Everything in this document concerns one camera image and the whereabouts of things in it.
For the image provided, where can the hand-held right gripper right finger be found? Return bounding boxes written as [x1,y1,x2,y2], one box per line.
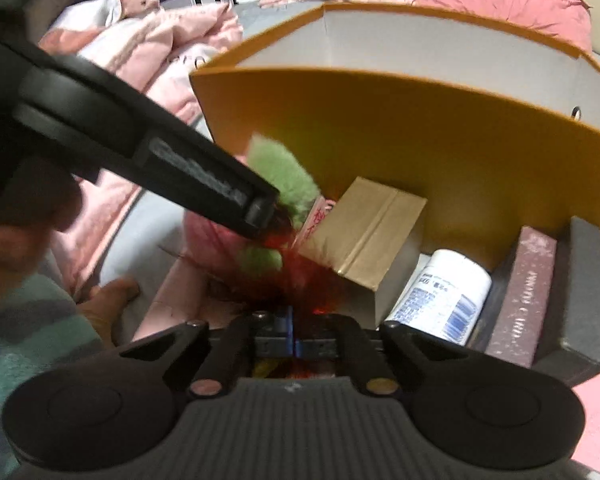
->
[294,313,470,397]

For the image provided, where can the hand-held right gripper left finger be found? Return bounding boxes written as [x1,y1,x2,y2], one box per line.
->
[120,307,294,399]

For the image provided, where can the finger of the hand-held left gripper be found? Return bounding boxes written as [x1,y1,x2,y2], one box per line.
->
[99,97,282,239]

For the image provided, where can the red feather toy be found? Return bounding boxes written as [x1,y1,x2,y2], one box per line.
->
[160,222,366,381]

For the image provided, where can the pink plush toy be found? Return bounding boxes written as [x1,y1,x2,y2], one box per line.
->
[182,132,326,308]

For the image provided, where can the orange storage box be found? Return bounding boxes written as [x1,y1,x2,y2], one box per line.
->
[189,2,600,376]

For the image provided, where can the person's left hand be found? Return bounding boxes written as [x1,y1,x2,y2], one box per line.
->
[0,159,81,307]

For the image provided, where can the light pink quilt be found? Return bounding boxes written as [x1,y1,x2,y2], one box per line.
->
[37,0,246,303]

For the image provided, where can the pink printed tag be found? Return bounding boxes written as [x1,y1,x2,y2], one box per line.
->
[292,195,337,251]

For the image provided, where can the brown cardboard box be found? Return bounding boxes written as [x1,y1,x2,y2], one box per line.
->
[300,176,429,329]

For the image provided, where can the white labelled bottle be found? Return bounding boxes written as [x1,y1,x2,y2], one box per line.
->
[382,248,494,347]

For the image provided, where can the person's foot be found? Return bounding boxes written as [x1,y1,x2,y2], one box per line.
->
[74,277,142,348]

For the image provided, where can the dark maroon small box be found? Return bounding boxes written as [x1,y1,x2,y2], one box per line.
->
[485,225,559,369]

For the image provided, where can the teal striped clothing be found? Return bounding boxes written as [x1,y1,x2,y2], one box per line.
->
[0,260,112,480]

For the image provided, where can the dark grey box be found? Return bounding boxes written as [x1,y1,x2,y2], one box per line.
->
[532,215,600,387]

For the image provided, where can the dark pink pillow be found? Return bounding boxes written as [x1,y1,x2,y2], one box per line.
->
[411,0,594,54]

